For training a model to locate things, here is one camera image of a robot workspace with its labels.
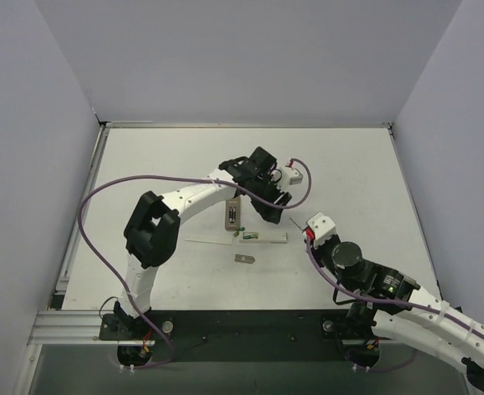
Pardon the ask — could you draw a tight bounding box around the small grey battery cover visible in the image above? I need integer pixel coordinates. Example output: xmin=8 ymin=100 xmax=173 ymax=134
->
xmin=235 ymin=254 xmax=255 ymax=264

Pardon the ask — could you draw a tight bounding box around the white remote control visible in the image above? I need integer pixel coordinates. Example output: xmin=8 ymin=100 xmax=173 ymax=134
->
xmin=240 ymin=231 xmax=288 ymax=244

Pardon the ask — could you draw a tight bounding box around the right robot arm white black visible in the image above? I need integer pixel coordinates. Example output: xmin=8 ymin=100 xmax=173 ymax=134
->
xmin=305 ymin=236 xmax=484 ymax=393

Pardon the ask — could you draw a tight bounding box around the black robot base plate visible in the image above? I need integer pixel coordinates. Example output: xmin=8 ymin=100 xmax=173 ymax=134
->
xmin=99 ymin=309 xmax=380 ymax=366

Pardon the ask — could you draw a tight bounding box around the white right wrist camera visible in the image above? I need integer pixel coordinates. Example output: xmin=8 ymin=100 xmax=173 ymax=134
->
xmin=304 ymin=211 xmax=337 ymax=249

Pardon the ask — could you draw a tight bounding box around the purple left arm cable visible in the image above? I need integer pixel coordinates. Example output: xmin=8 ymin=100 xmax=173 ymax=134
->
xmin=79 ymin=158 xmax=314 ymax=367

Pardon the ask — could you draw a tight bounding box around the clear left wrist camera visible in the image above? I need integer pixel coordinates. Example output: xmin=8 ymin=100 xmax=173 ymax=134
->
xmin=278 ymin=166 xmax=303 ymax=190

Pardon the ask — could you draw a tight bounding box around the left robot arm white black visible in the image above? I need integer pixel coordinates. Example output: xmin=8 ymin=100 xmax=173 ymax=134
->
xmin=114 ymin=147 xmax=303 ymax=339

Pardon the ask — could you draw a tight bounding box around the aluminium table frame rail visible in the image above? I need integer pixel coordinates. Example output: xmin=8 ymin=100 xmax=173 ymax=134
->
xmin=27 ymin=121 xmax=472 ymax=346

